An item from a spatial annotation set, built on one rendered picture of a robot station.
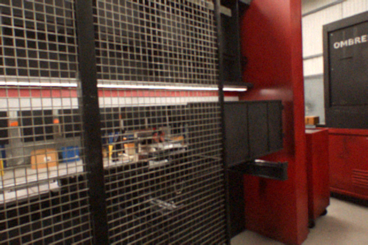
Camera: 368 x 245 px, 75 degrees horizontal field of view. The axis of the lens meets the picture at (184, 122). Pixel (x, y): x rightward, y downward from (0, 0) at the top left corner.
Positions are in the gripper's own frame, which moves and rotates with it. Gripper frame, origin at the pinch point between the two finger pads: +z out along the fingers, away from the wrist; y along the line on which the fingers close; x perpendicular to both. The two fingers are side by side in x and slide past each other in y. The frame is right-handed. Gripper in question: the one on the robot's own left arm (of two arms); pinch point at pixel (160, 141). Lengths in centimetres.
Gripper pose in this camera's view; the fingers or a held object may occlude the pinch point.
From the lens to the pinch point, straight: 212.6
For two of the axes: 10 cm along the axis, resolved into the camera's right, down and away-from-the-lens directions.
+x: -5.5, 4.9, 6.8
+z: 3.8, 8.7, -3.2
